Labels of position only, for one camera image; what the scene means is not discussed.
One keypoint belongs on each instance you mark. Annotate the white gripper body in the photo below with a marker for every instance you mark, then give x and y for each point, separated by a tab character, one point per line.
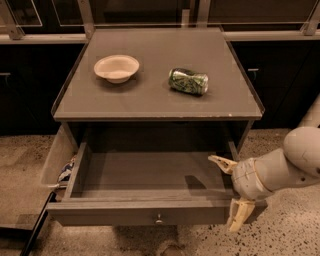
246	178

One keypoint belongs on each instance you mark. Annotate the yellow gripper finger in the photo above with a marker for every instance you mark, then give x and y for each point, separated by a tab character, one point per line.
226	165
240	210

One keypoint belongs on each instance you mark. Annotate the grey top drawer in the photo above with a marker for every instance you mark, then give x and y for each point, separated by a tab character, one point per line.
145	177

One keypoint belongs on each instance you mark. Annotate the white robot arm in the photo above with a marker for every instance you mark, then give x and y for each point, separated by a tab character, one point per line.
295	165

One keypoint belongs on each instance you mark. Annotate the grey drawer cabinet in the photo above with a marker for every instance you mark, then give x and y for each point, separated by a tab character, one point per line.
148	97

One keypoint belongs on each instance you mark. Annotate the crushed green soda can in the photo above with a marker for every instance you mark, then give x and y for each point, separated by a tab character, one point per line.
188	81

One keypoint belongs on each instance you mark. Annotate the white paper bowl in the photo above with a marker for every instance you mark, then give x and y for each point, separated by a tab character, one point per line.
116	69

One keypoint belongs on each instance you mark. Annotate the blue white snack bag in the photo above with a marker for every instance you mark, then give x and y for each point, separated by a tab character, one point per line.
67	170

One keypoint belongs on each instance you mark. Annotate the clear plastic bin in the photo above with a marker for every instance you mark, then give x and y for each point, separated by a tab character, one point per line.
62	150

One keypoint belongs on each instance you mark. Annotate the black pole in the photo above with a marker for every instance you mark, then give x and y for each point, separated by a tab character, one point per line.
37	226

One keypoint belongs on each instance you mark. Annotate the metal railing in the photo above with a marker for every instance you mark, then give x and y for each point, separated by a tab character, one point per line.
236	20

